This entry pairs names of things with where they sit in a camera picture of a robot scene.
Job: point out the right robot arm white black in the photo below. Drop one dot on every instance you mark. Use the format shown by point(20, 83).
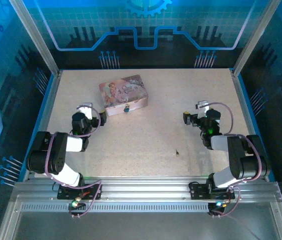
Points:
point(243, 160)

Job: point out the small metal key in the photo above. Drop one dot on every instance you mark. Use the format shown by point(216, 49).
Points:
point(177, 152)

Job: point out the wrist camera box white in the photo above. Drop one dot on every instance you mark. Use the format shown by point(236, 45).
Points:
point(202, 107)
point(87, 110)

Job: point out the pink illustrated tin box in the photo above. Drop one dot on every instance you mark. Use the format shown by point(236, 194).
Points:
point(123, 92)

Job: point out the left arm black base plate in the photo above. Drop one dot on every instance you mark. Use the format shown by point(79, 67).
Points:
point(93, 192)

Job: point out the aluminium front rail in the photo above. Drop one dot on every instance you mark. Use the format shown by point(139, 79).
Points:
point(145, 186)

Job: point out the right aluminium side rail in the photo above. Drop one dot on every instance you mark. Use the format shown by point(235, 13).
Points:
point(245, 105)

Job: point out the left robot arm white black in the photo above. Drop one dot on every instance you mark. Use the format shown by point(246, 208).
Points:
point(56, 155)

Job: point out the right aluminium frame post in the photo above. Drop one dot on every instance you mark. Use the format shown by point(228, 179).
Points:
point(255, 35)

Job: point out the left aluminium side rail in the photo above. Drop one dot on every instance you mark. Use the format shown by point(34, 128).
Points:
point(44, 120)

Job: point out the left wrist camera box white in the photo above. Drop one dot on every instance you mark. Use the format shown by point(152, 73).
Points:
point(87, 110)

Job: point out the aluminium side rail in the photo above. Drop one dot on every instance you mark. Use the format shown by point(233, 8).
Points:
point(245, 105)
point(44, 120)

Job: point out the aluminium frame post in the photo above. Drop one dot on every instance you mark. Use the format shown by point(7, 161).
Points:
point(255, 35)
point(34, 35)

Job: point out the left lit connector block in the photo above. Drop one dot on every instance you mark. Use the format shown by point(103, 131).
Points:
point(76, 204)

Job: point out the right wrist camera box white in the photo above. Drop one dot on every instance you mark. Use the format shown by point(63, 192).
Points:
point(202, 107)

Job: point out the left aluminium frame post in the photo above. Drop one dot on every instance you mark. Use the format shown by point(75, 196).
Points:
point(34, 35)

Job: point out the lit connector block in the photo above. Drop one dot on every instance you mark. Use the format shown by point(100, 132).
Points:
point(219, 205)
point(76, 204)

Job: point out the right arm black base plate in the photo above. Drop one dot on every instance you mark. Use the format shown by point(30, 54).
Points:
point(198, 191)

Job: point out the right lit connector block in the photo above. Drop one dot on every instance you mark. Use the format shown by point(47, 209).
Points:
point(219, 205)

